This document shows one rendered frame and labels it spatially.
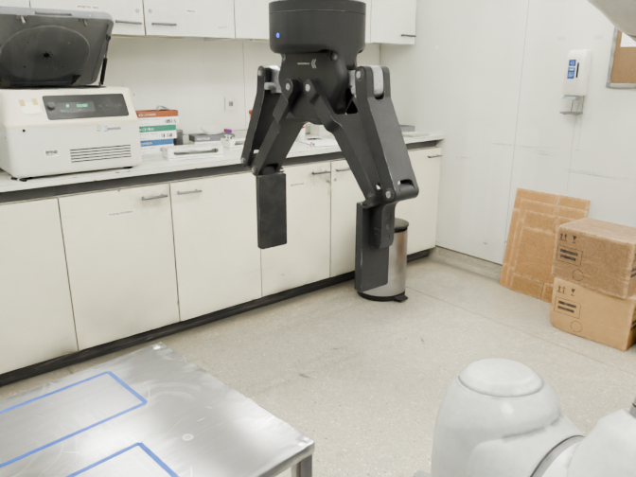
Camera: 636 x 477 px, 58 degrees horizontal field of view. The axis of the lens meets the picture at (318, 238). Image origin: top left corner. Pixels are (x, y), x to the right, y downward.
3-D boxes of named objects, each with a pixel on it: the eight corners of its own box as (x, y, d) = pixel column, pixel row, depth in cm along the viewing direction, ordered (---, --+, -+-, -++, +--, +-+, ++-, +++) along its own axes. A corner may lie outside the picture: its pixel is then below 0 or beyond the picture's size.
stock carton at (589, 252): (654, 286, 290) (663, 233, 282) (625, 299, 273) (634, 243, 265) (580, 264, 321) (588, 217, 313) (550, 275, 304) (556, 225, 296)
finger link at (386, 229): (385, 177, 42) (415, 184, 40) (382, 242, 44) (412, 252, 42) (370, 180, 41) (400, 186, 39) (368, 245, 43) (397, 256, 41)
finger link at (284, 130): (295, 88, 44) (287, 75, 45) (248, 180, 52) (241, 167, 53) (333, 87, 47) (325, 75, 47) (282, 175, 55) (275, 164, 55)
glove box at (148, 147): (134, 155, 301) (133, 141, 299) (124, 153, 310) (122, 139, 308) (174, 151, 317) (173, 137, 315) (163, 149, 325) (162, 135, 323)
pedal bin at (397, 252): (386, 309, 331) (389, 232, 318) (343, 290, 359) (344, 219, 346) (421, 296, 350) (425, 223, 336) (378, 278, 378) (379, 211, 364)
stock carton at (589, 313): (647, 333, 301) (657, 284, 293) (626, 352, 281) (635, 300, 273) (571, 309, 330) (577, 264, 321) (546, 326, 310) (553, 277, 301)
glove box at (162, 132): (135, 141, 301) (133, 127, 298) (127, 138, 310) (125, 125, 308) (176, 137, 314) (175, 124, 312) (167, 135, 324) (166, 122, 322)
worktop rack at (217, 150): (167, 161, 284) (167, 149, 282) (162, 158, 292) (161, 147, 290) (223, 156, 298) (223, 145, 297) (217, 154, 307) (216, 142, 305)
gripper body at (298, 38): (392, -2, 43) (387, 124, 45) (320, 7, 49) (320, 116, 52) (313, -9, 38) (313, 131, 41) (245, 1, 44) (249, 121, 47)
